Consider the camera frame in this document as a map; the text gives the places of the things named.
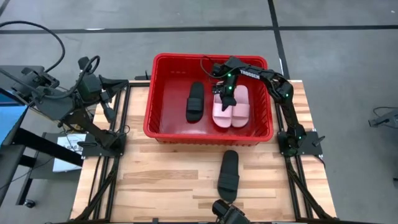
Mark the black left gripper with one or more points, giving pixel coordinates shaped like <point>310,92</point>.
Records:
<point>90,87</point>

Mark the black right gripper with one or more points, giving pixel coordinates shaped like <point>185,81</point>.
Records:
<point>225,89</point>

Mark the pink slide sandal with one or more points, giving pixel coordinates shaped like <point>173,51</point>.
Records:
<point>221,119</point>
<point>241,115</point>

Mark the black slide sandal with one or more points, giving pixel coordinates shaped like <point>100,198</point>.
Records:
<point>228,180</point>
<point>195,105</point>

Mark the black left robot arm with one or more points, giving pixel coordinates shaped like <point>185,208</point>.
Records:
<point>90,127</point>

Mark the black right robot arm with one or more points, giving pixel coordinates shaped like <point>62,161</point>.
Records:
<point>258,74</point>

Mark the red plastic bin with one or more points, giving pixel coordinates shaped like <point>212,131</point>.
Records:
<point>205,130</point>

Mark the black desk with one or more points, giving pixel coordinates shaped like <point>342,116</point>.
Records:
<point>46,146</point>

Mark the white paper sheet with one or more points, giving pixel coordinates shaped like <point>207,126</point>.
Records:
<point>62,161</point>

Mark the blue screen monitor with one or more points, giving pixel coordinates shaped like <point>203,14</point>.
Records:
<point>9,118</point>

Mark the black handheld device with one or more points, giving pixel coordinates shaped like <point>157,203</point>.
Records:
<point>230,214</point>

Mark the black caster wheel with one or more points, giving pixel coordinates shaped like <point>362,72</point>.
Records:
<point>30,203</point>

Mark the black aluminium table frame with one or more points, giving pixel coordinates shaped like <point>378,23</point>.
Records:
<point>109,183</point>

